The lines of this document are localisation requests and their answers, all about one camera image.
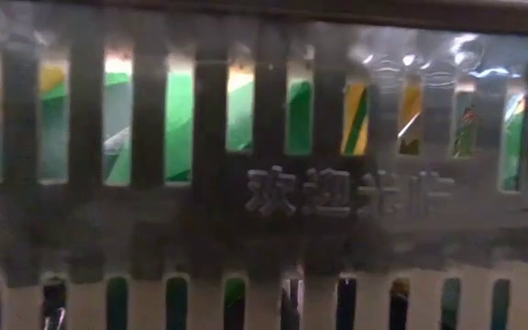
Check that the yellow Crayola crayon box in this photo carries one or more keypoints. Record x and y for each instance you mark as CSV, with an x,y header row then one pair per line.
x,y
179,128

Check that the black plastic basket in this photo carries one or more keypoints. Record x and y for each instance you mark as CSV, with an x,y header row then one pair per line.
x,y
154,220

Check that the clear plastic supplies packet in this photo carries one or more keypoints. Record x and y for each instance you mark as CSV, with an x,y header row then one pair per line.
x,y
461,46

